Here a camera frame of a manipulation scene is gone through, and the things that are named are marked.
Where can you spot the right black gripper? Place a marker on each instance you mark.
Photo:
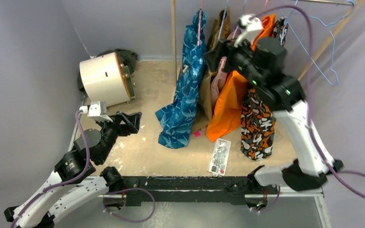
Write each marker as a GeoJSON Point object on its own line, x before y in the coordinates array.
{"type": "Point", "coordinates": [225, 58]}

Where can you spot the camouflage patterned shorts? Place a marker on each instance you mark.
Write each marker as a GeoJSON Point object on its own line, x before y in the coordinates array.
{"type": "Point", "coordinates": [257, 127]}

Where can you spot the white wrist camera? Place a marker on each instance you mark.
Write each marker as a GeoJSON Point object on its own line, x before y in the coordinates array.
{"type": "Point", "coordinates": [250, 27]}
{"type": "Point", "coordinates": [97, 110]}

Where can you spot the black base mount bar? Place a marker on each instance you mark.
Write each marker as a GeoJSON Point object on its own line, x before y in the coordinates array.
{"type": "Point", "coordinates": [234, 190]}

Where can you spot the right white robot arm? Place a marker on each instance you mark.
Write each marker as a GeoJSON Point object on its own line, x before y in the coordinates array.
{"type": "Point", "coordinates": [286, 99]}

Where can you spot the pink wire hanger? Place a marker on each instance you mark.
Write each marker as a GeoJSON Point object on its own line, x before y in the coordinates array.
{"type": "Point", "coordinates": [200, 15]}

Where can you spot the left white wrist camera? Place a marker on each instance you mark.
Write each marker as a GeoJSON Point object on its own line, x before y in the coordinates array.
{"type": "Point", "coordinates": [97, 110]}

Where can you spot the wooden rack pole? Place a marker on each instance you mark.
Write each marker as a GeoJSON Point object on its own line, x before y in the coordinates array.
{"type": "Point", "coordinates": [173, 39]}

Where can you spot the dark green cloth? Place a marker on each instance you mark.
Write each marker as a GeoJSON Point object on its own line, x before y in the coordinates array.
{"type": "Point", "coordinates": [126, 56]}

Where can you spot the blue wire hanger left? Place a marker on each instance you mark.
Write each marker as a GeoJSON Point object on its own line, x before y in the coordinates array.
{"type": "Point", "coordinates": [223, 19]}

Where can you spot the orange shorts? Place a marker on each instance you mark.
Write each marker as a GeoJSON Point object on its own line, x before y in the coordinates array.
{"type": "Point", "coordinates": [227, 112]}

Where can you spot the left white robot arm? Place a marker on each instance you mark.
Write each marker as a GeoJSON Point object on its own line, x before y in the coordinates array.
{"type": "Point", "coordinates": [68, 187]}

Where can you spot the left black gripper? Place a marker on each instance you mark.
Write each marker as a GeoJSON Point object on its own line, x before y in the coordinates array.
{"type": "Point", "coordinates": [132, 120]}

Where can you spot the metal hanging rod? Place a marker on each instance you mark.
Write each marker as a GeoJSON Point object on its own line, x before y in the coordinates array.
{"type": "Point", "coordinates": [331, 2]}

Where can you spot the empty blue wire hanger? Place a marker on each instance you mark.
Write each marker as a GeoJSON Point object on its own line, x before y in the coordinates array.
{"type": "Point", "coordinates": [328, 18]}

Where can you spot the wooden diagonal rack bar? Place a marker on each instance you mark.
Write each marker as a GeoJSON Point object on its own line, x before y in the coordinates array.
{"type": "Point", "coordinates": [330, 41]}

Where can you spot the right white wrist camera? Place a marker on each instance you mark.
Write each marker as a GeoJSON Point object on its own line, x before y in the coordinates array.
{"type": "Point", "coordinates": [250, 27]}

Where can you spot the pink shorts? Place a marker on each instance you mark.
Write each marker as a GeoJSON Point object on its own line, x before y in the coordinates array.
{"type": "Point", "coordinates": [210, 89]}

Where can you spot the white printed card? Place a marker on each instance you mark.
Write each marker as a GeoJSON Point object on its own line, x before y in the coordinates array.
{"type": "Point", "coordinates": [219, 157]}

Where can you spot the white cylindrical drum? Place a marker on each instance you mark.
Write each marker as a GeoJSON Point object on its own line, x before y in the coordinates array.
{"type": "Point", "coordinates": [126, 97]}

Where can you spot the blue patterned shorts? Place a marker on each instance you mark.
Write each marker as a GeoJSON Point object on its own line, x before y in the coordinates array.
{"type": "Point", "coordinates": [176, 119]}

